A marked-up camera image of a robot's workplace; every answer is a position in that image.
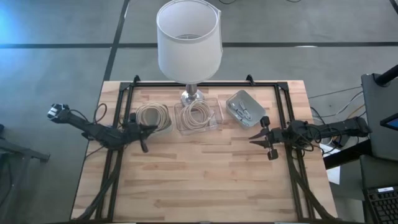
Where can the blue lit screen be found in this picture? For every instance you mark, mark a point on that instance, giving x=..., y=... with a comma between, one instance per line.
x=392, y=123

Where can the white paper sheet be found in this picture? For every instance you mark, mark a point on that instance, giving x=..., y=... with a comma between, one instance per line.
x=333, y=174

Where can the black keyboard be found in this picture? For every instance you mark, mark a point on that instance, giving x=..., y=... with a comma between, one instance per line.
x=384, y=207

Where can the black floor stand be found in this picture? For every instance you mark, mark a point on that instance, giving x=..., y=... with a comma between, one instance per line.
x=18, y=149

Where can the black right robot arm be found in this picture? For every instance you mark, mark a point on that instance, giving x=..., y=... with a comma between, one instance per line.
x=342, y=129

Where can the white shade silver table lamp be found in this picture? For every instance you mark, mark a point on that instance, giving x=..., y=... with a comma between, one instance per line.
x=186, y=62

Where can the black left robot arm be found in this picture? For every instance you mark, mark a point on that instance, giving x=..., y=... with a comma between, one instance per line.
x=93, y=130

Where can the clear plastic bin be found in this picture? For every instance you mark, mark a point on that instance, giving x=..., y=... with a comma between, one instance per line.
x=217, y=124

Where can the grey cart panel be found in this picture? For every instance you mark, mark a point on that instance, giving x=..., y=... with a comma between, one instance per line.
x=379, y=102

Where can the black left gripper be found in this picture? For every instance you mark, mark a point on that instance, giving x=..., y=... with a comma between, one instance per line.
x=136, y=130

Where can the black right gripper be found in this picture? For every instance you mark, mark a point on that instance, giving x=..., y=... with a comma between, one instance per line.
x=273, y=136

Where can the black cart beam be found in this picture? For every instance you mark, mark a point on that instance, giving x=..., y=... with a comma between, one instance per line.
x=345, y=157

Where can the black pole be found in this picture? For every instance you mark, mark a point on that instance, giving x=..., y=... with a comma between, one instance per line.
x=387, y=77

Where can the black aluminium table frame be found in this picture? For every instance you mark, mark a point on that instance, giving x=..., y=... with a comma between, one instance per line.
x=236, y=84

